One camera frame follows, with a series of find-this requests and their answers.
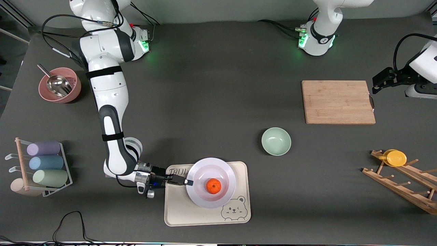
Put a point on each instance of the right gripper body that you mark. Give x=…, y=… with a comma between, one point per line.
x=159, y=172

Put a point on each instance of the white round plate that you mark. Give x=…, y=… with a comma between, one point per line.
x=205, y=171

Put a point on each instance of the orange fruit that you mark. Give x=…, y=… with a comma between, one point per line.
x=213, y=186

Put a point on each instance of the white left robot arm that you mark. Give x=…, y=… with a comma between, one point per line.
x=321, y=37

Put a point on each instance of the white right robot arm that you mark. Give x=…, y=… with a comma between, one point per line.
x=109, y=89

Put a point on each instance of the cream tray with bear print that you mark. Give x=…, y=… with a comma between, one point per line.
x=184, y=212

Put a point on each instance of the wooden cutting board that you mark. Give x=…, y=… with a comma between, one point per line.
x=334, y=102

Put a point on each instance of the yellow cup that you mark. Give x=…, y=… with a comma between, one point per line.
x=396, y=159

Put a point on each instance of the green cup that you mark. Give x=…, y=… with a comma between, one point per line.
x=50, y=178

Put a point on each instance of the blue cup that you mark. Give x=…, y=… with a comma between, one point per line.
x=46, y=163

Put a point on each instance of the purple cup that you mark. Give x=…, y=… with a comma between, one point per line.
x=43, y=148

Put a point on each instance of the pale green bowl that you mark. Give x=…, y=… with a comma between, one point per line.
x=276, y=141

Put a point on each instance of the pink bowl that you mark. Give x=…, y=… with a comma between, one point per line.
x=73, y=92

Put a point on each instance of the wooden peg cup rack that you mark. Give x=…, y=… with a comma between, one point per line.
x=403, y=191

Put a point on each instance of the metal scoop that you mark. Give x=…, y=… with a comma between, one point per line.
x=58, y=85

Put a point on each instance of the beige cup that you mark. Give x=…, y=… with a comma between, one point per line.
x=17, y=187

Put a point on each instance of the light metal frame bar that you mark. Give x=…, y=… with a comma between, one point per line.
x=13, y=35

